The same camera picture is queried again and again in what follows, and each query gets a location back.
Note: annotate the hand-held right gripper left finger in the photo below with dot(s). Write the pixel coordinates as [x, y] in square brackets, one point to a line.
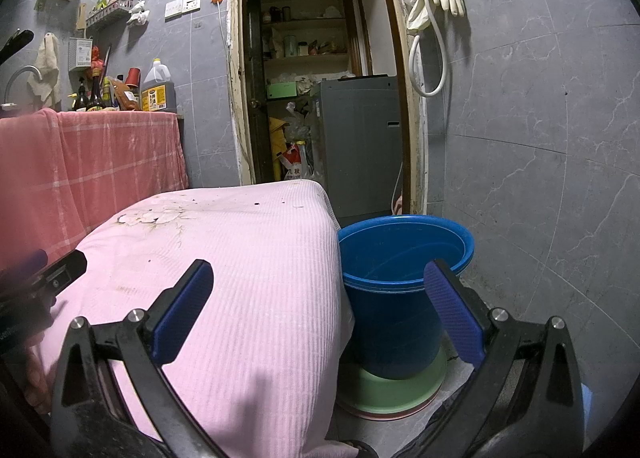
[182, 310]

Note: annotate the green plastic basin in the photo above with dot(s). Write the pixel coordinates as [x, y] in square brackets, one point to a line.
[400, 395]

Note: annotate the grey washing machine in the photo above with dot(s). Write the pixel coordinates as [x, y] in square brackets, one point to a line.
[357, 148]

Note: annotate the wooden door frame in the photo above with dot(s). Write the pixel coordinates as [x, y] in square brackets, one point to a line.
[233, 88]

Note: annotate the pink floral blanket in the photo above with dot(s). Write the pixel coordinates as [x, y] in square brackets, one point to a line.
[250, 288]

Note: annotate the red hanging bag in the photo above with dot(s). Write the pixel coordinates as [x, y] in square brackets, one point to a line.
[97, 58]

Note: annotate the metal faucet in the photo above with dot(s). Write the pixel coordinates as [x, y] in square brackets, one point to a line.
[20, 72]

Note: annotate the green box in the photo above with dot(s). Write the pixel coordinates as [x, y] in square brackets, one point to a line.
[281, 90]

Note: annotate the yellow bag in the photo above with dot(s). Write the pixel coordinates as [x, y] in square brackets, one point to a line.
[276, 138]

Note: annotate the white wall socket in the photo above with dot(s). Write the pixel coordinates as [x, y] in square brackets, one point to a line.
[191, 4]

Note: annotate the large cooking oil bottle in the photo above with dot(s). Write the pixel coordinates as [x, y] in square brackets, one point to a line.
[159, 91]

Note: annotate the grey utensil holder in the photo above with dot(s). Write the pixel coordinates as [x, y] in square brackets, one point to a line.
[80, 54]

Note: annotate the salmon checked towel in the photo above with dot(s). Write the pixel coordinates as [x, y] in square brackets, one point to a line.
[100, 163]

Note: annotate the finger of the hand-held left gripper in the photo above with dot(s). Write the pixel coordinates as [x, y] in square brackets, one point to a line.
[22, 263]
[65, 270]

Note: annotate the wooden storage shelf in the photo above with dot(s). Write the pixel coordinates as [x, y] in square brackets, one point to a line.
[305, 21]

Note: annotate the dark soy sauce bottle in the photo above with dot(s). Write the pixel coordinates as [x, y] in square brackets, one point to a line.
[95, 96]
[80, 101]

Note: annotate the dark brown door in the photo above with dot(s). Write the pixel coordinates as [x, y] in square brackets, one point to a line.
[256, 63]

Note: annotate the red and white bag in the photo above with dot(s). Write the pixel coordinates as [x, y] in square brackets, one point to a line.
[295, 163]

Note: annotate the white wall rack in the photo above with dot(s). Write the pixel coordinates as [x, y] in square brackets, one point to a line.
[107, 14]

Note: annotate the white wall switch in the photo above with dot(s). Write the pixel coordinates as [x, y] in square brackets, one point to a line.
[173, 9]

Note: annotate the beige hanging cloth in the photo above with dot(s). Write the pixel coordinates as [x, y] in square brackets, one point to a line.
[46, 68]

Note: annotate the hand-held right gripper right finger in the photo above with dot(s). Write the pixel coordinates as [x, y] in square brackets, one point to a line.
[452, 310]

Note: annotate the red cup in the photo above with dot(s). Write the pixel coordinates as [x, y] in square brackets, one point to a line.
[132, 77]

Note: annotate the white crumpled cloth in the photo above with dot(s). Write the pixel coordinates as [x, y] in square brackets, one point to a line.
[138, 13]

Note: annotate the blue plastic bucket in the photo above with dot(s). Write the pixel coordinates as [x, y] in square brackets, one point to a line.
[395, 318]

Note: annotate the wooden spatula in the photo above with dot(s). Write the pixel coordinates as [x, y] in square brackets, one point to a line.
[81, 18]

